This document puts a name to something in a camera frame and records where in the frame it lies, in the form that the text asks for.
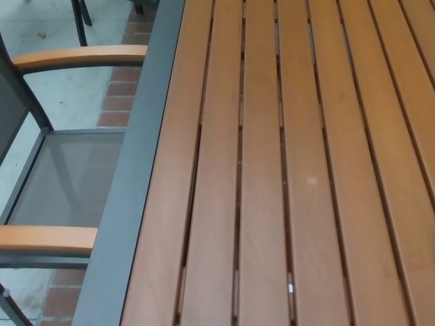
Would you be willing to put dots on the square slatted wood patio table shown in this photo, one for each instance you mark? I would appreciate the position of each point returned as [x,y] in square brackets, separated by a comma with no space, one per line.
[272,169]

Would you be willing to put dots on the mesh patio chair wood armrests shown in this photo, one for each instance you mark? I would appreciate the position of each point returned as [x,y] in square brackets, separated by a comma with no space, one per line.
[68,176]

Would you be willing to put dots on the dark metal chair leg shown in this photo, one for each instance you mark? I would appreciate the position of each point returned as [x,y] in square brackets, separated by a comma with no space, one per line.
[81,23]

